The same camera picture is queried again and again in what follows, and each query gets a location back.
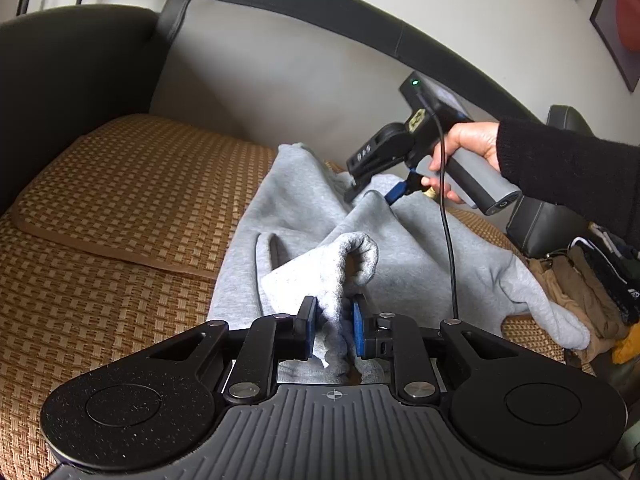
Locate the grey sweatshirt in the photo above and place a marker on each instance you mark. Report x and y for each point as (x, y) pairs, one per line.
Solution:
(425, 260)

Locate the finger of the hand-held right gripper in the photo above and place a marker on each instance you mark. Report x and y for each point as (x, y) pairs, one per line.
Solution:
(397, 192)
(362, 187)

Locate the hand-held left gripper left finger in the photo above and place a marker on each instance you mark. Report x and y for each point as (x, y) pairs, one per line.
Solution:
(309, 327)

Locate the framed red circle picture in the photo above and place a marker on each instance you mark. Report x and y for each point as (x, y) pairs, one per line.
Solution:
(627, 10)

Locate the yellow cloth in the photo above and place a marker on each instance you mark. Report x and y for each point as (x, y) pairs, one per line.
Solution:
(627, 347)

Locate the person's right forearm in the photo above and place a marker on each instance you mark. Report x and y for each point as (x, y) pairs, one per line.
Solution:
(565, 170)

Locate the black and white sofa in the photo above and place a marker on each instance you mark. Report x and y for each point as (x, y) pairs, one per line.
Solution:
(275, 85)

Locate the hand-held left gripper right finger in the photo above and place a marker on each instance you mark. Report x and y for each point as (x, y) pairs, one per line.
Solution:
(359, 327)

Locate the person's right hand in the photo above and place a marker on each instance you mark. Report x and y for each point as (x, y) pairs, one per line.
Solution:
(475, 140)

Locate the brown cloth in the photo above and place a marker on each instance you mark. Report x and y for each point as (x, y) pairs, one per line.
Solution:
(575, 300)

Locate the dark clothes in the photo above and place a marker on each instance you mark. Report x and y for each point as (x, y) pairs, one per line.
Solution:
(615, 280)

